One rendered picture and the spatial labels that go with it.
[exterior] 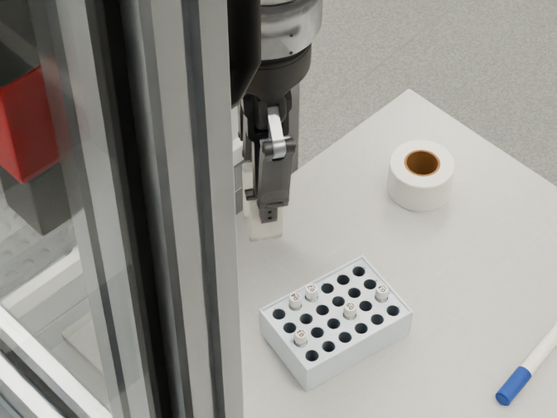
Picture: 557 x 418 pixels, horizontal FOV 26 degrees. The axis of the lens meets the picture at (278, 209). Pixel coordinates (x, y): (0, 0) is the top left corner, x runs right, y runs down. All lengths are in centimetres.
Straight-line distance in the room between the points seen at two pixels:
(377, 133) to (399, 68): 120
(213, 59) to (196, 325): 16
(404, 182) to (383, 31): 140
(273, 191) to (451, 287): 32
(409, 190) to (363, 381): 23
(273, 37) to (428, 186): 44
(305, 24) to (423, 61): 172
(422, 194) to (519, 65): 136
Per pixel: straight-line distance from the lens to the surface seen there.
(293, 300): 116
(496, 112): 251
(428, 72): 258
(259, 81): 92
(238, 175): 120
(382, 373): 118
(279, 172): 97
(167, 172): 48
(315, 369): 114
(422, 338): 121
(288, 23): 87
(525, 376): 118
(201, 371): 60
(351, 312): 116
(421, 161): 132
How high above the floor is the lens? 175
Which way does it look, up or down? 50 degrees down
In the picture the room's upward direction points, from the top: straight up
